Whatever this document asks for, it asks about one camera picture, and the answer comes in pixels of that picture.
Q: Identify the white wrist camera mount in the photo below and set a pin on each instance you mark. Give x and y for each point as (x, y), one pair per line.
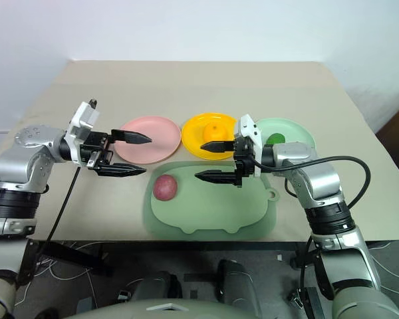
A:
(247, 126)
(83, 118)

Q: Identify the reddish purple round item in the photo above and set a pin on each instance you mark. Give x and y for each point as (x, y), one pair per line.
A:
(165, 187)

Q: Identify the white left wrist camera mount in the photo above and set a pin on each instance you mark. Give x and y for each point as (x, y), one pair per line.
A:
(83, 118)

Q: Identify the black table frame bracket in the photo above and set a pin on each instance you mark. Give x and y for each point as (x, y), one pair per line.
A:
(73, 256)

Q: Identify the grey robot torso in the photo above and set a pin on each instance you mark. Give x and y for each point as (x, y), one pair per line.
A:
(159, 312)

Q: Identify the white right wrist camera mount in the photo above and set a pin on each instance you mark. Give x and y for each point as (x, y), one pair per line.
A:
(247, 126)

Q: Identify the light green pig-shaped board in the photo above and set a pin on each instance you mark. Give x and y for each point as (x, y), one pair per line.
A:
(212, 206)

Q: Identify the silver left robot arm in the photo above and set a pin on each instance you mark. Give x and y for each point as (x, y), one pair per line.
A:
(18, 166)

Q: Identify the green rectangular mat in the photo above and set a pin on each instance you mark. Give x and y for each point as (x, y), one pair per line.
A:
(149, 222)

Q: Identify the dark green round item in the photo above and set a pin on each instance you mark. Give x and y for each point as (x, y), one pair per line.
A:
(275, 138)

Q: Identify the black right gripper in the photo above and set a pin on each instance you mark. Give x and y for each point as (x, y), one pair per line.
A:
(244, 156)

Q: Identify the light green plate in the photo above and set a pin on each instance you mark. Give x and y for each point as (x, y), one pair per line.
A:
(294, 129)

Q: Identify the dark grey rounded shape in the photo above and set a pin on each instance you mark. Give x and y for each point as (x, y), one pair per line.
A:
(158, 284)
(239, 282)

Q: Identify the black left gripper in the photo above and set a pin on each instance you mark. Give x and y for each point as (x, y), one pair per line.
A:
(98, 143)

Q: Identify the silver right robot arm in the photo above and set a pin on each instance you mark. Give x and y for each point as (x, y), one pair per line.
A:
(322, 181)

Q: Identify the yellow plate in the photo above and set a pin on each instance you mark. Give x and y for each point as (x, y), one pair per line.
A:
(193, 139)

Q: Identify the black table edge rail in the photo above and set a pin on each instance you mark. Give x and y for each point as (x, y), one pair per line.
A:
(186, 245)

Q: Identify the pink plate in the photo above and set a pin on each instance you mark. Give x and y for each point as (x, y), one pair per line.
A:
(159, 133)

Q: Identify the orange fruit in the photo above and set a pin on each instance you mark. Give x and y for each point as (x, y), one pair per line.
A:
(215, 131)

